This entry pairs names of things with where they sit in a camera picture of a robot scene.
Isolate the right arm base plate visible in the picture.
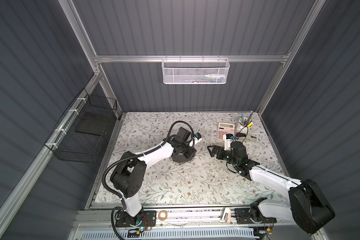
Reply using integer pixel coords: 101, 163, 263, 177
234, 208, 277, 224

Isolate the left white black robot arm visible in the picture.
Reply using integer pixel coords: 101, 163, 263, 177
102, 127, 202, 225

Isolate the tape roll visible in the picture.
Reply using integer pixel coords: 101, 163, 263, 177
158, 210, 168, 221

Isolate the black white stapler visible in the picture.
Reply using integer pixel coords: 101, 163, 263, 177
236, 133, 258, 143

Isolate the white wire mesh basket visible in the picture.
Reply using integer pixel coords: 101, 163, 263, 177
161, 57, 230, 85

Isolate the white pink small device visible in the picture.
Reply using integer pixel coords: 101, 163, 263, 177
221, 208, 232, 224

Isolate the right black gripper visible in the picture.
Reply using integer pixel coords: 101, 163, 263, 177
207, 145, 238, 167

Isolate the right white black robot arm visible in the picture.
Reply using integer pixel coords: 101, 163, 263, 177
207, 142, 336, 234

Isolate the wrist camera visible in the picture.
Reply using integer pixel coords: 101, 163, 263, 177
194, 132, 202, 145
223, 134, 235, 151

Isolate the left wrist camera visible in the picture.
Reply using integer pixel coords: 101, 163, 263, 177
194, 132, 202, 145

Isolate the white pen cup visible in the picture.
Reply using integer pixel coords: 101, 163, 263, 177
236, 111, 254, 133

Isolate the pink calculator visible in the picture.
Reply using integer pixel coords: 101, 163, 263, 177
217, 122, 235, 141

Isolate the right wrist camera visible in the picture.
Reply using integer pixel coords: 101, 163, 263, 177
223, 134, 235, 151

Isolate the black wire basket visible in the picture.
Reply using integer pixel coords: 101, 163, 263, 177
45, 91, 118, 164

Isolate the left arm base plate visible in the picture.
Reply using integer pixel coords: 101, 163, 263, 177
115, 210, 157, 228

